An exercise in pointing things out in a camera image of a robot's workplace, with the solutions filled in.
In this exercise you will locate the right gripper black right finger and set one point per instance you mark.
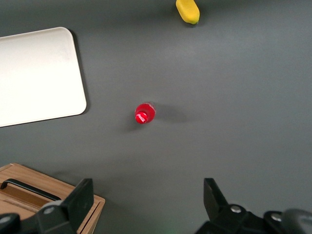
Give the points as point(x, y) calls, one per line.
point(214, 200)

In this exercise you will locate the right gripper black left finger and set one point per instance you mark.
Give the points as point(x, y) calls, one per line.
point(80, 197)

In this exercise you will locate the wooden drawer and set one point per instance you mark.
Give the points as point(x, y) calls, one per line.
point(36, 178)
point(14, 209)

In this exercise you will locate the wooden drawer cabinet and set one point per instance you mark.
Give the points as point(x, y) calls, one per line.
point(98, 207)

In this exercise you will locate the wooden drawer, closed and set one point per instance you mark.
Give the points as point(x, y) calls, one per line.
point(36, 178)

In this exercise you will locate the small red cola bottle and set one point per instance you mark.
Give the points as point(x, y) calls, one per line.
point(145, 113)

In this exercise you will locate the beige rectangular tray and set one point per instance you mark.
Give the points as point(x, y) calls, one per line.
point(36, 78)

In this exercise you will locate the yellow toy lemon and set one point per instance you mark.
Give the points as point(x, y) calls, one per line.
point(187, 11)

